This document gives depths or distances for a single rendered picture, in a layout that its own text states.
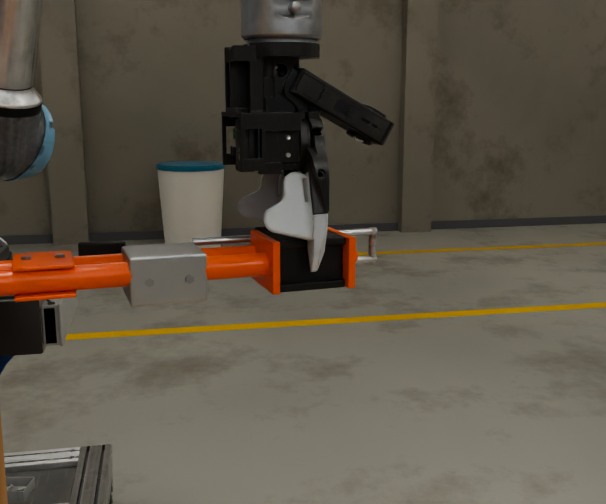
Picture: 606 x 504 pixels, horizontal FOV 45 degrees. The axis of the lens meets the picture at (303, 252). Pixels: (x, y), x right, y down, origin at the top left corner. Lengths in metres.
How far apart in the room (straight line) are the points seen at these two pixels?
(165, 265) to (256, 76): 0.19
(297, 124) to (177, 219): 5.54
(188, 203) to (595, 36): 4.35
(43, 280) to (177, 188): 5.50
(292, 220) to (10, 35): 0.57
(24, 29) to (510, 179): 6.82
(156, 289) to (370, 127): 0.25
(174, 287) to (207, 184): 5.48
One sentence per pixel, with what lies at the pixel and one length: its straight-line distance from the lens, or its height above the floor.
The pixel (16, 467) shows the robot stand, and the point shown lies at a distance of 2.35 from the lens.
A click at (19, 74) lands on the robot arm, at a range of 1.13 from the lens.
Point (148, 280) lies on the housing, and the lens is 0.66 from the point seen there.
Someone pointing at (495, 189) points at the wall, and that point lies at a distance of 7.61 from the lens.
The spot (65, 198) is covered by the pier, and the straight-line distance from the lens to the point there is 6.76.
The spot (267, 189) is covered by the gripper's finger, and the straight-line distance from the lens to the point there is 0.75.
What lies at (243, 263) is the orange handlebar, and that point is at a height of 1.11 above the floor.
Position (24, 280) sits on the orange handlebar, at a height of 1.11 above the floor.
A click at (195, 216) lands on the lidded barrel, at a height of 0.31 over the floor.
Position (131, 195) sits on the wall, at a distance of 6.85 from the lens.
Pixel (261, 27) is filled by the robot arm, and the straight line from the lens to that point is 0.68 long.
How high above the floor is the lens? 1.26
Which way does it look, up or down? 12 degrees down
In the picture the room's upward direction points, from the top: straight up
